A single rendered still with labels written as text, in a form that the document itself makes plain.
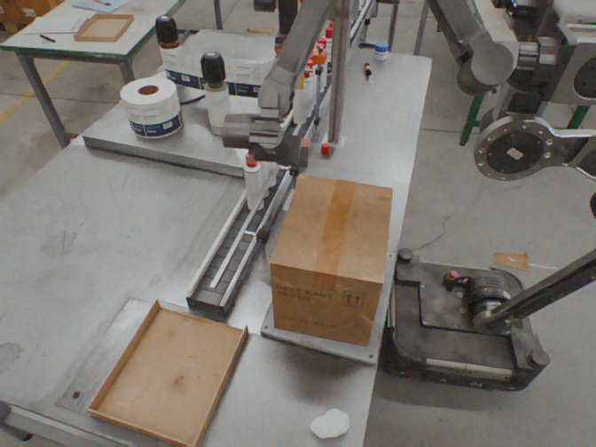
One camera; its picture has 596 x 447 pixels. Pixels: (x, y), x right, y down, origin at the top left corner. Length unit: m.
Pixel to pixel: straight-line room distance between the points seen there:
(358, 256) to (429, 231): 1.71
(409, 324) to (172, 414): 1.12
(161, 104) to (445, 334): 1.44
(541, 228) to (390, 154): 1.43
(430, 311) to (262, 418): 1.07
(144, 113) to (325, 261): 1.01
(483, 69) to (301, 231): 0.48
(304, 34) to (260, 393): 0.79
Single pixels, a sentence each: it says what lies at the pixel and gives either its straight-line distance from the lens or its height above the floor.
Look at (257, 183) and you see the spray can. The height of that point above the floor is 1.00.
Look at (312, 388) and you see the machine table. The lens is 1.07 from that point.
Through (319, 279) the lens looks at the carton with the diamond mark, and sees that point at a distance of 0.90.
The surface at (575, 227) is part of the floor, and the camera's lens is 3.00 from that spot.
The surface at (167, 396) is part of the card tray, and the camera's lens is 1.10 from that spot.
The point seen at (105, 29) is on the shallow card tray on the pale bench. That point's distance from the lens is 2.99.
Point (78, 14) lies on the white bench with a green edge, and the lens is 3.30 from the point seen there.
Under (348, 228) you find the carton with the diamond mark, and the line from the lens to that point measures 0.96.
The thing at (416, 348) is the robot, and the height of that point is 0.24.
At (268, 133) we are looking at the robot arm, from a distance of 0.86.
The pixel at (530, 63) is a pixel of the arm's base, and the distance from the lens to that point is 0.94.
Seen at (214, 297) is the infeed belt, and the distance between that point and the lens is 1.15.
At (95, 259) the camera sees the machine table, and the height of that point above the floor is 0.83.
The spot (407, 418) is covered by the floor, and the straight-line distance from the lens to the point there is 1.98.
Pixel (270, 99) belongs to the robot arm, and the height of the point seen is 1.39.
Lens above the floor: 1.82
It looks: 46 degrees down
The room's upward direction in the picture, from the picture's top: straight up
